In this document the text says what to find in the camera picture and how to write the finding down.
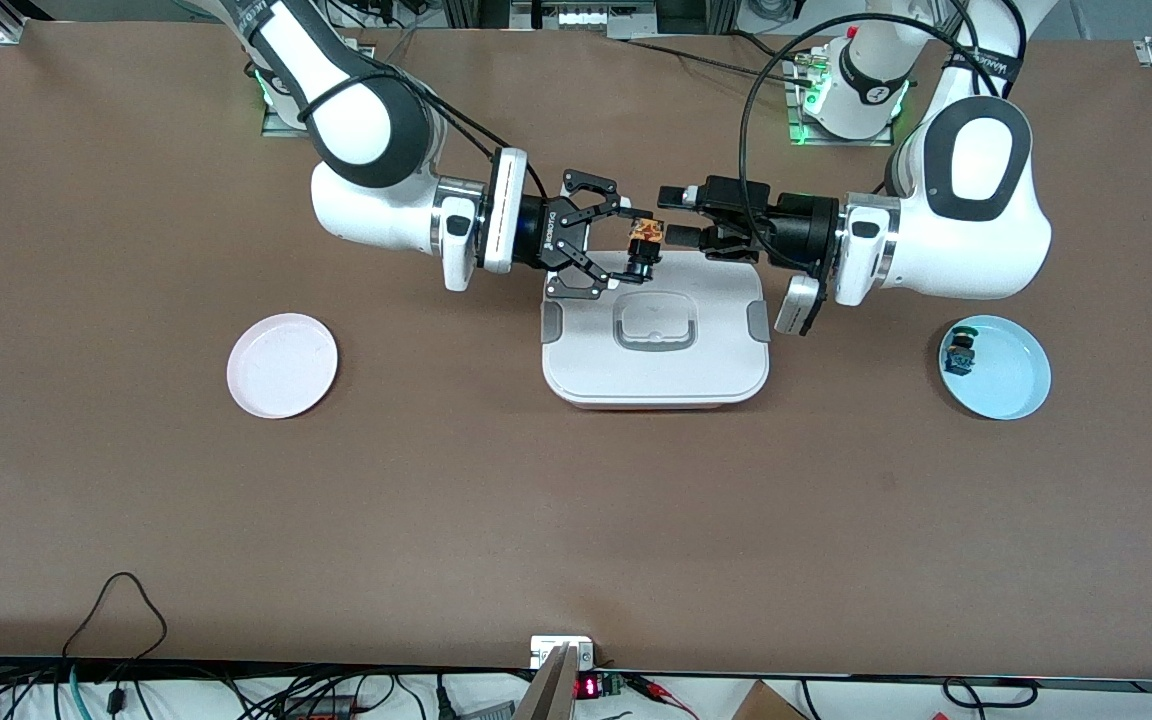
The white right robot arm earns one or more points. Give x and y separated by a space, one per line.
366 130

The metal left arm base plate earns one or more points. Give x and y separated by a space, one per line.
801 135

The aluminium profile bar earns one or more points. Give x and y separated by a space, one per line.
548 690

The red digit display module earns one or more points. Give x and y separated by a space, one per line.
587 688

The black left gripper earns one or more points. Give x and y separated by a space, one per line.
802 231

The white lidded box grey latches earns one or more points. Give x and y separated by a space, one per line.
656 370

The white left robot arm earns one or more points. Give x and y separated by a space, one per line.
976 230

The brown cardboard piece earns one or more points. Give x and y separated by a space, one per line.
766 705

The orange push-button switch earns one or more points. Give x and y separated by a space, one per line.
645 245

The light blue round plate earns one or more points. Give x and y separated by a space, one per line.
1011 375

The white outlet box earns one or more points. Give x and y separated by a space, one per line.
546 648

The green push-button switch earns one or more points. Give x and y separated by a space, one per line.
960 352

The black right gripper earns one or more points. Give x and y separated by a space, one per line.
543 233

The pale pink round plate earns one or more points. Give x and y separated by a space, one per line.
281 365

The aluminium frame rail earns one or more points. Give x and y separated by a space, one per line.
586 18

